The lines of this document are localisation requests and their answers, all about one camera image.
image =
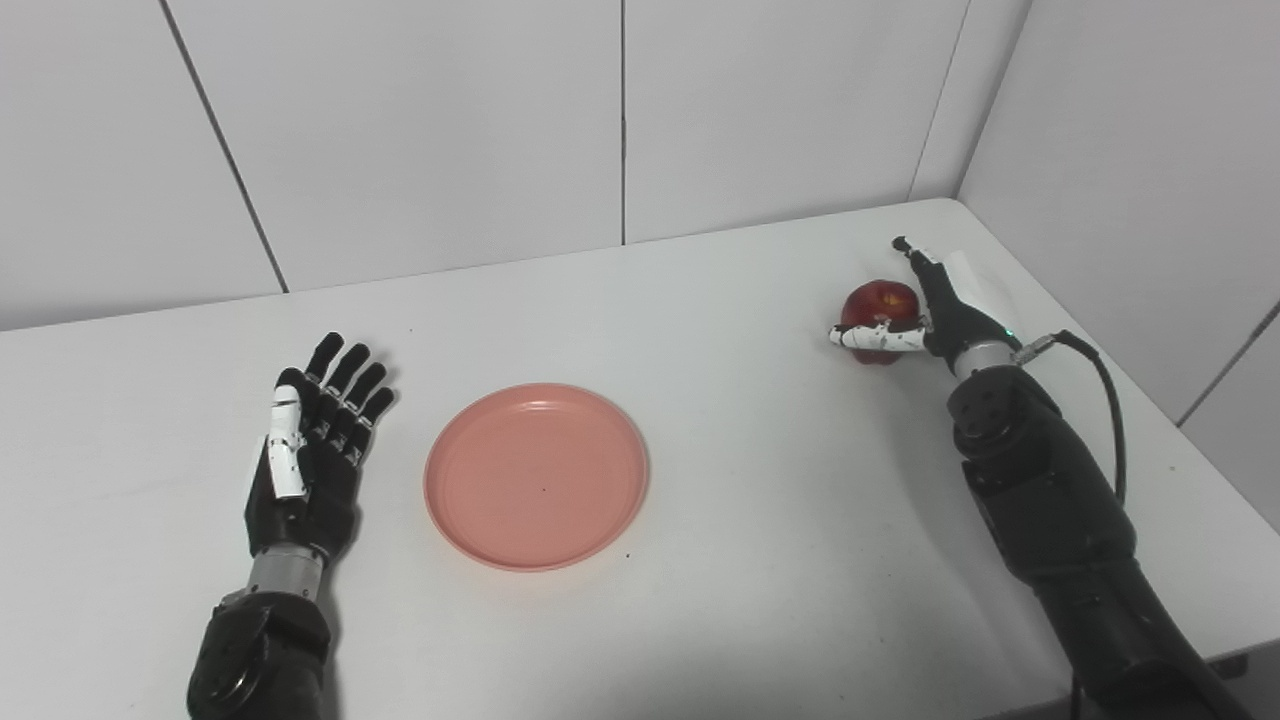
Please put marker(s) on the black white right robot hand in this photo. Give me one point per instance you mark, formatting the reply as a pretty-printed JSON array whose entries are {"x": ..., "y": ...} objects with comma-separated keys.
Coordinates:
[{"x": 955, "y": 320}]

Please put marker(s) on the red apple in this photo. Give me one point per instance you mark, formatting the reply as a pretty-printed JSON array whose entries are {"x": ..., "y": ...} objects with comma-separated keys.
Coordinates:
[{"x": 880, "y": 302}]

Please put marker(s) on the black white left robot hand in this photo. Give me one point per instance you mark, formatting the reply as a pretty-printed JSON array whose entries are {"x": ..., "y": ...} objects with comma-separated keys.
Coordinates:
[{"x": 310, "y": 490}]

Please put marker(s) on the pink round plate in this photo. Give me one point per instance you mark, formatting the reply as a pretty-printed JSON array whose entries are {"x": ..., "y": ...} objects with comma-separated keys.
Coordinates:
[{"x": 535, "y": 475}]

